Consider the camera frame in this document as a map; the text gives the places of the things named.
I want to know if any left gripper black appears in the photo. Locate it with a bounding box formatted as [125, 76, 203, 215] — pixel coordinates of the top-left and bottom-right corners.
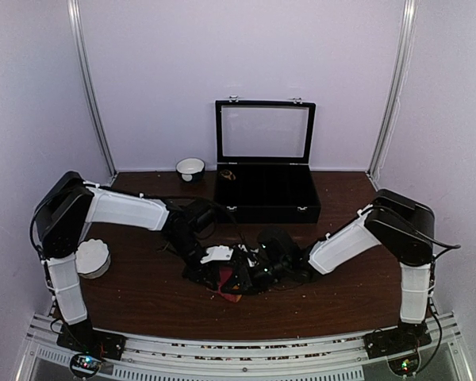
[167, 233, 221, 291]

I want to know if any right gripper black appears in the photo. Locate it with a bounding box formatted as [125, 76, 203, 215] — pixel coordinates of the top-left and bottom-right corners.
[222, 260, 289, 297]

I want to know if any maroon orange-toed sock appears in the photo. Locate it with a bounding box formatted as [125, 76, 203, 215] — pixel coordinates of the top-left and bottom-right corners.
[209, 265, 242, 303]

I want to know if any black tan argyle sock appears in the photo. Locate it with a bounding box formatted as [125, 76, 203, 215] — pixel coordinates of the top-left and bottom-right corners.
[218, 169, 236, 181]

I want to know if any black display case glass lid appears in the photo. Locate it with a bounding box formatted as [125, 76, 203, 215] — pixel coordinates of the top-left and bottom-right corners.
[213, 99, 321, 224]

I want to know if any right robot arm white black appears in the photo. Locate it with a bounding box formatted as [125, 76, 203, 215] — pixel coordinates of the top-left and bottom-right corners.
[221, 189, 435, 351]

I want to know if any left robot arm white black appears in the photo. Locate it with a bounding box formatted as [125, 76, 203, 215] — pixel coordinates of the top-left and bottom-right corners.
[29, 171, 219, 352]

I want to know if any small white bowl dark rim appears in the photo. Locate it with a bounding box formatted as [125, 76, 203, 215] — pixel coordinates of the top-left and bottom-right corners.
[175, 157, 205, 183]

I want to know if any white fluted dish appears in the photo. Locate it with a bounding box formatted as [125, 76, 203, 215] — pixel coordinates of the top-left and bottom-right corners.
[76, 239, 111, 279]

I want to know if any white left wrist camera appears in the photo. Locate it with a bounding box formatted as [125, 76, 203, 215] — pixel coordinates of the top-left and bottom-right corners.
[200, 245, 234, 264]

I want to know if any aluminium front rail frame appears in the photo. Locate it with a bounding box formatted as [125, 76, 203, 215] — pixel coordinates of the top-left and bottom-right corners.
[13, 311, 475, 381]

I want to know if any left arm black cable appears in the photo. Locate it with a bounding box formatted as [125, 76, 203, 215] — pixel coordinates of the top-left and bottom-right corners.
[158, 196, 247, 243]

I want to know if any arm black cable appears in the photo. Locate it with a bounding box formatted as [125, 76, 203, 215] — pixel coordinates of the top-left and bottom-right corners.
[158, 196, 247, 243]
[364, 202, 461, 255]

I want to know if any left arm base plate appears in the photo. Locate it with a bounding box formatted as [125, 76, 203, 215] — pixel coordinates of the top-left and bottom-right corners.
[56, 319, 126, 360]

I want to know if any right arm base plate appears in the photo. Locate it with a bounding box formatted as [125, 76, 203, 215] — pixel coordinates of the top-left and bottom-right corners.
[363, 319, 432, 359]

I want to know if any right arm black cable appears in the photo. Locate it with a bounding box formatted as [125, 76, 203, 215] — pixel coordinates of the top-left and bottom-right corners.
[364, 202, 461, 255]

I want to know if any right aluminium corner post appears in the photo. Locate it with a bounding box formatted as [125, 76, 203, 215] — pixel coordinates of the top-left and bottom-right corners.
[367, 0, 419, 187]

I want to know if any aluminium corner post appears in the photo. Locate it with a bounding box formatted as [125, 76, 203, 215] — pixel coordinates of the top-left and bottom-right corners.
[67, 0, 117, 179]
[367, 0, 419, 187]

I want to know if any left aluminium corner post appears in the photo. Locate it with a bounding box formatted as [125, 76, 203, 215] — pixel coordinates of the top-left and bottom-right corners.
[67, 0, 117, 179]

